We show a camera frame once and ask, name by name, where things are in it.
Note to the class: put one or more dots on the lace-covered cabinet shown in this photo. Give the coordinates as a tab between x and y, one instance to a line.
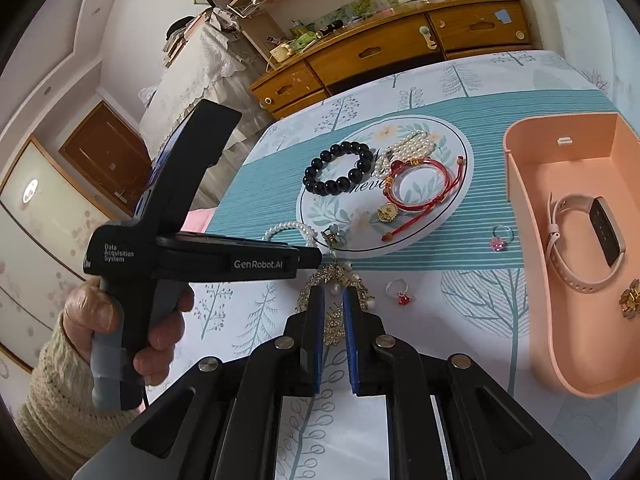
200	75

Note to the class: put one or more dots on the teal tree-print tablecloth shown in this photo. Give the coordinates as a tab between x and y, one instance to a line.
480	105

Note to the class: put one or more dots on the brown wooden door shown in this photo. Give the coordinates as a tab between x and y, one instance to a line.
100	155

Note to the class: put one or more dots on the floral sliding-door wardrobe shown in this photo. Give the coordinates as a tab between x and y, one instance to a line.
35	260

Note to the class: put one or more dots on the wooden hutch shelf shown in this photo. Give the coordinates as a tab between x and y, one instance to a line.
250	25

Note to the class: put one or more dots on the person's left forearm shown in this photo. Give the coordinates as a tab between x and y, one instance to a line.
55	400

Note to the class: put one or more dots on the pale yellow container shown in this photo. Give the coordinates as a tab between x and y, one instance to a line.
281	52

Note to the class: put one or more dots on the flower hair clip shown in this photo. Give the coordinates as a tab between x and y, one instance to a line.
334	236

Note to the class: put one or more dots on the pink blanket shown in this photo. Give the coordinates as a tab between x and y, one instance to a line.
197	220

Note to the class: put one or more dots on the pink smartwatch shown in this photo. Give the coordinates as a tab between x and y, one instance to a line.
602	225

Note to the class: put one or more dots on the person's left hand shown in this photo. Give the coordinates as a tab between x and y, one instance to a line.
160	350

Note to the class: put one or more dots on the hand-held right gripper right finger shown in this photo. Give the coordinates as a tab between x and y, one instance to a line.
351	345

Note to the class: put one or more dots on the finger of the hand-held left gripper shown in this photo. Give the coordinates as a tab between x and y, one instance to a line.
310	259

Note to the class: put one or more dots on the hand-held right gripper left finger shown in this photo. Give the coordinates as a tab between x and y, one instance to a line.
315	345

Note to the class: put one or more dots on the clear bangle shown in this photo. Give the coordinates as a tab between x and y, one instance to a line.
397	192

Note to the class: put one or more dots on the stack of books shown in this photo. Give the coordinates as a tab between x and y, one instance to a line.
182	35

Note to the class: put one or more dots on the wooden desk with drawers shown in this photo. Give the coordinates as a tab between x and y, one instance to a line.
390	42

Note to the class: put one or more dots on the white leaf-print curtain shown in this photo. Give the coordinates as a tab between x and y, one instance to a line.
575	10

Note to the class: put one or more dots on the peach plastic storage box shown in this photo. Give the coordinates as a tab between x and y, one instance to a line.
530	320

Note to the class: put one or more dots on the gold flower brooch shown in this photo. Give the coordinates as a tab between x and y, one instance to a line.
631	300

